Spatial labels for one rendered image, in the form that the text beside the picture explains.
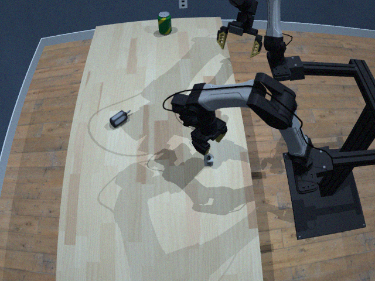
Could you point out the green and yellow drink can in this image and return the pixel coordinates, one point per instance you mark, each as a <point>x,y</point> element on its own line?
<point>164,23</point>

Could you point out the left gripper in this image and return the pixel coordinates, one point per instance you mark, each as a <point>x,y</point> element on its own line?
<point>215,130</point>

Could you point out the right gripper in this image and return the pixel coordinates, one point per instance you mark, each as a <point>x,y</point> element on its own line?
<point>241,17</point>

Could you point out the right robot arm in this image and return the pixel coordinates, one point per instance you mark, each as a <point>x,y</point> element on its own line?
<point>273,41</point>

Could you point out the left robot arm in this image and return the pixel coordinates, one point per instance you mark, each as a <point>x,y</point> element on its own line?
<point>200,105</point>

